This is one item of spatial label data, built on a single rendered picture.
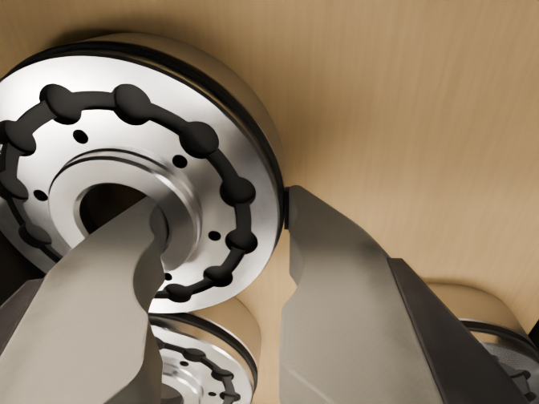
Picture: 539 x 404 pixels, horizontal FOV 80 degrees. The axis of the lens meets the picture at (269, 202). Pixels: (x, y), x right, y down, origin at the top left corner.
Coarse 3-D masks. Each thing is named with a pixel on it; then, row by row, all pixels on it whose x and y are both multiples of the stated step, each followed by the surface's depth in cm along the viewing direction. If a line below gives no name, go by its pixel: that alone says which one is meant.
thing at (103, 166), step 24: (72, 168) 9; (96, 168) 9; (120, 168) 9; (144, 168) 9; (48, 192) 10; (72, 192) 10; (144, 192) 10; (168, 192) 10; (72, 216) 10; (168, 216) 10; (192, 216) 10; (72, 240) 11; (168, 240) 11; (192, 240) 11; (168, 264) 11
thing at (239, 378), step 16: (160, 320) 14; (160, 336) 14; (176, 336) 14; (192, 336) 14; (208, 336) 15; (160, 352) 15; (176, 352) 15; (192, 352) 16; (208, 352) 15; (224, 352) 15; (192, 368) 16; (208, 368) 16; (224, 368) 16; (240, 368) 15; (208, 384) 16; (224, 384) 16; (240, 384) 16; (208, 400) 17; (224, 400) 18; (240, 400) 17
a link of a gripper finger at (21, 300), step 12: (24, 288) 7; (36, 288) 7; (12, 300) 7; (24, 300) 7; (0, 312) 7; (12, 312) 7; (24, 312) 7; (0, 324) 6; (12, 324) 6; (0, 336) 6; (0, 348) 6
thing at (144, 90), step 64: (64, 64) 8; (128, 64) 8; (0, 128) 10; (64, 128) 9; (128, 128) 9; (192, 128) 9; (0, 192) 11; (192, 192) 10; (256, 192) 10; (192, 256) 12; (256, 256) 12
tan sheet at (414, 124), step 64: (0, 0) 10; (64, 0) 10; (128, 0) 10; (192, 0) 10; (256, 0) 10; (320, 0) 10; (384, 0) 10; (448, 0) 10; (512, 0) 10; (0, 64) 12; (256, 64) 11; (320, 64) 11; (384, 64) 11; (448, 64) 11; (512, 64) 11; (320, 128) 12; (384, 128) 12; (448, 128) 12; (512, 128) 12; (320, 192) 14; (384, 192) 13; (448, 192) 13; (512, 192) 13; (448, 256) 15; (512, 256) 15; (256, 320) 18
